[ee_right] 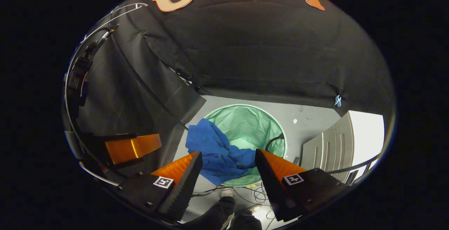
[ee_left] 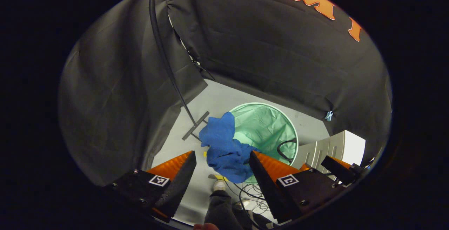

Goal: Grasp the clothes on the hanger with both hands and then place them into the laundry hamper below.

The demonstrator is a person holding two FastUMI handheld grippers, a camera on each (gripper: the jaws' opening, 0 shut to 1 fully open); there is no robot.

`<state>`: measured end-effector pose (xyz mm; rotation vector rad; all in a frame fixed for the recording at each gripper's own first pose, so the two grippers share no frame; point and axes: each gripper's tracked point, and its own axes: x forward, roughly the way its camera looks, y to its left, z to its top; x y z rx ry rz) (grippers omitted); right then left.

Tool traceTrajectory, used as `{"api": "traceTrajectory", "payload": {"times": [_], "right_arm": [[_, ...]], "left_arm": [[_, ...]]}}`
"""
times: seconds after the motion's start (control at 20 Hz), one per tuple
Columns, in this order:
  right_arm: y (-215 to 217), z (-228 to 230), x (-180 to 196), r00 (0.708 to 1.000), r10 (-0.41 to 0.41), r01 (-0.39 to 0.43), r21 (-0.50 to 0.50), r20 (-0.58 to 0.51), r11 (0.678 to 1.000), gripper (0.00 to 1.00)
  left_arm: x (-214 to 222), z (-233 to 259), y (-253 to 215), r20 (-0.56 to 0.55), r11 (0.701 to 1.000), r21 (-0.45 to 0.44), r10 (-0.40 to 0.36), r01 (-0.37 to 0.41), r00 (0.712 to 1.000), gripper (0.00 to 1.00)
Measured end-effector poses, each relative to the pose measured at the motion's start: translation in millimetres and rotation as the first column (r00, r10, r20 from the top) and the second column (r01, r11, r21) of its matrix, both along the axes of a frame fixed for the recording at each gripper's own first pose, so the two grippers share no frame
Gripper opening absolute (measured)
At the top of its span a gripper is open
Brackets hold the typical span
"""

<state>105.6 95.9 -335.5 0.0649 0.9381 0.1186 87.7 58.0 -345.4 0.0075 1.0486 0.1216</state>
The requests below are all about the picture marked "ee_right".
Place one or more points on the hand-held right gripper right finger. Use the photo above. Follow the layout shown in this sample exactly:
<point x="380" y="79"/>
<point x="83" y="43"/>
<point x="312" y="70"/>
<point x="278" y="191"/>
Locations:
<point x="270" y="184"/>

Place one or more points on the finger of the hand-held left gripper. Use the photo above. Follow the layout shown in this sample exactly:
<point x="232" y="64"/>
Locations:
<point x="133" y="149"/>

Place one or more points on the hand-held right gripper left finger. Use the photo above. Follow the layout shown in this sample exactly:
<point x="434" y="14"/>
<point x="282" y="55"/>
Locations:
<point x="186" y="184"/>

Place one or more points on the green laundry hamper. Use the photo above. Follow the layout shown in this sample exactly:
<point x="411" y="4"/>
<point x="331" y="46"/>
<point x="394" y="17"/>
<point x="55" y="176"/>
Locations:
<point x="245" y="124"/>

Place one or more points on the white plastic hanger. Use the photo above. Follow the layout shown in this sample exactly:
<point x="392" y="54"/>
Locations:
<point x="140" y="5"/>

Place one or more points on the person's white shoe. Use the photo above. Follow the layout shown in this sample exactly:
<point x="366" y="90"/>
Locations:
<point x="227" y="191"/>
<point x="256" y="208"/>

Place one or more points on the person's dark trousers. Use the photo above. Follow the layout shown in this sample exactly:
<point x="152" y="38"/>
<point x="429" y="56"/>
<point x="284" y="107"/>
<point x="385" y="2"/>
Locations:
<point x="217" y="216"/>

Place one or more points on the grey panelled door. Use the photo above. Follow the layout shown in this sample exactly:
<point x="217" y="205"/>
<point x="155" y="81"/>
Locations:
<point x="329" y="149"/>

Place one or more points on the light blue clip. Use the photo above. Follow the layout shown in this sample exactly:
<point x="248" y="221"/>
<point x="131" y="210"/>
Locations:
<point x="337" y="100"/>

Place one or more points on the black backdrop cloth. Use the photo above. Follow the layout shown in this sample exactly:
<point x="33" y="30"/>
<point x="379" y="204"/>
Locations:
<point x="263" y="47"/>

